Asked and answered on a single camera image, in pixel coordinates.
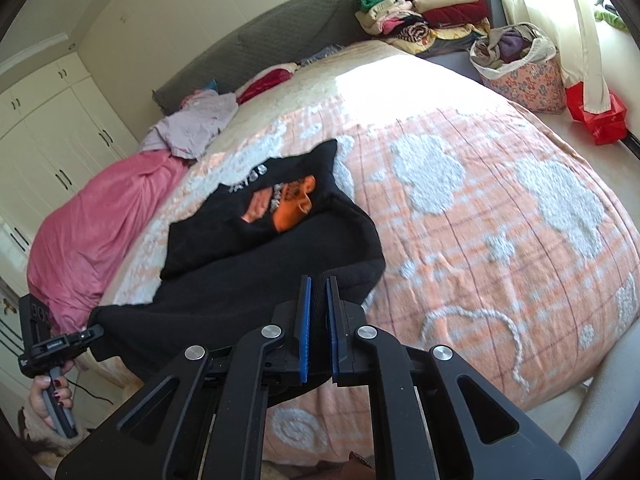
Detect black orange knit sweater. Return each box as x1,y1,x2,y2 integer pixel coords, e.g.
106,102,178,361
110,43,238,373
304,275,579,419
89,139,385,403

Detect pile of folded clothes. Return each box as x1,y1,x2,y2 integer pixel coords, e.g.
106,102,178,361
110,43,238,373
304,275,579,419
355,0,491,56

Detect left hand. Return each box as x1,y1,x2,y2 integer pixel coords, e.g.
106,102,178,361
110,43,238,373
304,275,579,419
28,361,74,430

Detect pink blanket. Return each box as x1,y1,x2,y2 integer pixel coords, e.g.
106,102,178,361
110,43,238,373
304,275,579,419
26,150,191,334

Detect peach patterned bed quilt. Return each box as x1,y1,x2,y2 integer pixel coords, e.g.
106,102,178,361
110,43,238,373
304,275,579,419
103,41,639,470

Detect lilac pyjama garment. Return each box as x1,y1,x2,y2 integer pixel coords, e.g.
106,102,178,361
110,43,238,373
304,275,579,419
140,89,239,160

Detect white wardrobe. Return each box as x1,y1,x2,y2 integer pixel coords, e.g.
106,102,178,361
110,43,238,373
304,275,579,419
0,31,140,401

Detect red pillow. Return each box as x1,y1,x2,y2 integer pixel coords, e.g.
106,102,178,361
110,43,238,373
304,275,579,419
234,63,300,105

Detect grey padded headboard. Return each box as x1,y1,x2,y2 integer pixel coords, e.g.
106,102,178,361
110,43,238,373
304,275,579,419
152,0,368,115

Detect grey bedside cabinet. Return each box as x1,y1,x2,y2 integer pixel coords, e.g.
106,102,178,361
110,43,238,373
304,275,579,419
421,0,508,84

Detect floral laundry basket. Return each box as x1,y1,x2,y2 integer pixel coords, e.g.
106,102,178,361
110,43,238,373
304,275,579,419
470,23,566,113

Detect red bag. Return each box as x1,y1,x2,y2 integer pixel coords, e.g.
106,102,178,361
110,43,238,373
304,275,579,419
564,80,629,146

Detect cream curtain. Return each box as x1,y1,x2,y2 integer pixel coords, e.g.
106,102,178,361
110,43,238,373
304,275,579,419
502,0,611,114

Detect green cloth on sill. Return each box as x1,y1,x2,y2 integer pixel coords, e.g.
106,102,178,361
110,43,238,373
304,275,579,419
593,8,629,32

